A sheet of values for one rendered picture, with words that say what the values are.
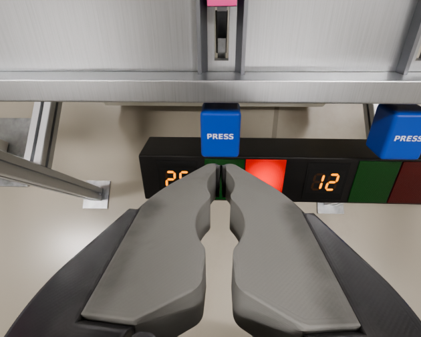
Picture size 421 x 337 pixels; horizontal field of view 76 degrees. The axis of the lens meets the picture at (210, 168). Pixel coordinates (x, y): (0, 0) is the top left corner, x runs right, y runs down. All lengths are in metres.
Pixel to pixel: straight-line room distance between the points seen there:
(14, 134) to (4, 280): 0.47
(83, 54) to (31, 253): 0.90
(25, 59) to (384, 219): 0.95
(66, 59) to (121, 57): 0.03
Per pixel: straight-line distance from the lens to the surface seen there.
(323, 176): 0.21
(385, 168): 0.23
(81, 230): 0.96
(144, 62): 0.17
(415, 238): 1.04
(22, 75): 0.19
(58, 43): 0.19
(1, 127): 1.18
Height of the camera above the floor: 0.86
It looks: 77 degrees down
